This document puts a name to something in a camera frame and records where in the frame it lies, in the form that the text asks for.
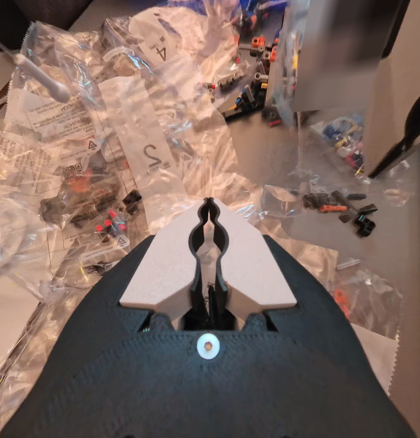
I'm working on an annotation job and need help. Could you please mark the numbered clear plastic bag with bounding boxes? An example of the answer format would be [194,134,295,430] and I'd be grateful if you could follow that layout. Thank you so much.
[349,321,401,395]

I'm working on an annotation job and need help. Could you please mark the clear bag red black parts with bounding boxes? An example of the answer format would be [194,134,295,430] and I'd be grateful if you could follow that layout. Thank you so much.
[0,21,146,295]

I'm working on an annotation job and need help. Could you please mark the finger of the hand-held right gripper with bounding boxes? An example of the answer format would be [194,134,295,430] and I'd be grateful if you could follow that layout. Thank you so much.
[362,0,420,179]
[293,0,401,113]

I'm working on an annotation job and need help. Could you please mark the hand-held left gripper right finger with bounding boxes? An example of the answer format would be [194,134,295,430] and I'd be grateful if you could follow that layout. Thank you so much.
[211,197,299,325]

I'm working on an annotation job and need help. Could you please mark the clear bag grey blue parts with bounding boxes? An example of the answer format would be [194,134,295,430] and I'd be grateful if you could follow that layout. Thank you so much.
[100,6,238,114]

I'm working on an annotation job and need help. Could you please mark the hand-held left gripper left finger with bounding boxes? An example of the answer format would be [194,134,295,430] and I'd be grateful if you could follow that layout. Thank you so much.
[120,198,211,325]

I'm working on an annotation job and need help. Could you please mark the scattered loose lego pieces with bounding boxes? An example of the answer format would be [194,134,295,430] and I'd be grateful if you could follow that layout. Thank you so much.
[300,189,379,239]

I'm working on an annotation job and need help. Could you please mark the small clear bag mixed parts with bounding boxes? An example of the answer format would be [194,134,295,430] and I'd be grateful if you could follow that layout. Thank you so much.
[332,264,402,340]

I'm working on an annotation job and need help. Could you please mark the small zip bag colourful parts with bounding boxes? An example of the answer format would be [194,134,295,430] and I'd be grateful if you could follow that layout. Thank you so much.
[310,114,366,172]

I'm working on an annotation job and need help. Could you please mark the black brick red pins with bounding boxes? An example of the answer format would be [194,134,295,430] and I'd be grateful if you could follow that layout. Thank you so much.
[95,210,127,241]

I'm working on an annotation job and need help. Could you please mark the grey lego chassis assembly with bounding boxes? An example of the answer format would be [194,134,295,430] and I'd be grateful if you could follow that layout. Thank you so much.
[201,32,301,128]

